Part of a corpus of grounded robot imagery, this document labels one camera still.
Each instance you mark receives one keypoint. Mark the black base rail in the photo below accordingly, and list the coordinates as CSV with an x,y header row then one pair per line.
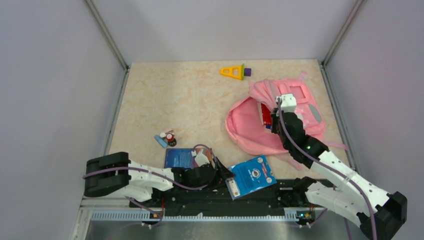
x,y
276,200

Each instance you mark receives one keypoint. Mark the light blue paperback book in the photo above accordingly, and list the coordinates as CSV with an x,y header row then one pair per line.
x,y
250,176

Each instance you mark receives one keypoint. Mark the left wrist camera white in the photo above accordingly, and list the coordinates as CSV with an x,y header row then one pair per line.
x,y
200,158

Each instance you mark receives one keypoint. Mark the light blue eraser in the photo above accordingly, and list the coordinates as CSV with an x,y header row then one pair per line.
x,y
161,141

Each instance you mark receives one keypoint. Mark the red perfect stamp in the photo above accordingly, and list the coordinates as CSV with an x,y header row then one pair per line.
x,y
171,140

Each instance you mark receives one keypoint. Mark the pink student backpack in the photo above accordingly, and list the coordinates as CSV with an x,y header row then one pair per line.
x,y
248,122

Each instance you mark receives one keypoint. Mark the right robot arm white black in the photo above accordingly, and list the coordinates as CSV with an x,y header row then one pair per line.
x,y
378,213

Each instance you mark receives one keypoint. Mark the yellow triangle toy purple cap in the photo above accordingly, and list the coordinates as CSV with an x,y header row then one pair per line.
x,y
238,72

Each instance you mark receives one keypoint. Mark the dark blue sunset book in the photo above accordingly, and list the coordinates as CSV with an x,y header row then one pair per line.
x,y
182,157

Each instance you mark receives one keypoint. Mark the red 156-storey treehouse book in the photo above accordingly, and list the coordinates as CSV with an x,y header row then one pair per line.
x,y
264,114

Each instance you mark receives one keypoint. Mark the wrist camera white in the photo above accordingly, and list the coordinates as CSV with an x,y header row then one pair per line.
x,y
286,102
200,158

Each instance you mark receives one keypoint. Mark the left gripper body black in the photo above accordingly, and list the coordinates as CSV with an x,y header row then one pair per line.
x,y
209,182

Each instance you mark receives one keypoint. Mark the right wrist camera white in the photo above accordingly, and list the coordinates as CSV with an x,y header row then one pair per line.
x,y
286,102

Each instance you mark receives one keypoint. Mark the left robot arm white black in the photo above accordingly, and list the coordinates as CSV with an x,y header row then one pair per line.
x,y
116,175

